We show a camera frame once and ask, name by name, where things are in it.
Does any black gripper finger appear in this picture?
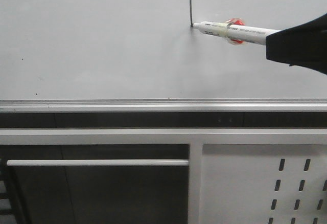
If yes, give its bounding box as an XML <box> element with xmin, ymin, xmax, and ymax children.
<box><xmin>266</xmin><ymin>14</ymin><xmax>326</xmax><ymax>74</ymax></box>

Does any white black-tip whiteboard marker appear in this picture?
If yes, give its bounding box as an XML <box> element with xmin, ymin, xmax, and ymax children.
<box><xmin>193</xmin><ymin>21</ymin><xmax>279</xmax><ymax>45</ymax></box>

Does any red round magnet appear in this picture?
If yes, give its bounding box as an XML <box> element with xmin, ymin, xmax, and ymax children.
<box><xmin>226</xmin><ymin>18</ymin><xmax>245</xmax><ymax>45</ymax></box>

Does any white metal whiteboard stand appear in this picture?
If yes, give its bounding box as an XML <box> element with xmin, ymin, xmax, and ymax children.
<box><xmin>1</xmin><ymin>128</ymin><xmax>326</xmax><ymax>223</ymax></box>

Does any white perforated pegboard panel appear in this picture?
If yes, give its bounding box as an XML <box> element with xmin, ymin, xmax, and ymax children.
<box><xmin>200</xmin><ymin>144</ymin><xmax>326</xmax><ymax>223</ymax></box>

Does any white whiteboard with aluminium frame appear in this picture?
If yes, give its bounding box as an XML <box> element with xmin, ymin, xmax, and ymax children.
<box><xmin>1</xmin><ymin>0</ymin><xmax>326</xmax><ymax>113</ymax></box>

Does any white horizontal rail bar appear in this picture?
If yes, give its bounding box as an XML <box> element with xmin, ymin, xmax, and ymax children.
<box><xmin>7</xmin><ymin>159</ymin><xmax>189</xmax><ymax>167</ymax></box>

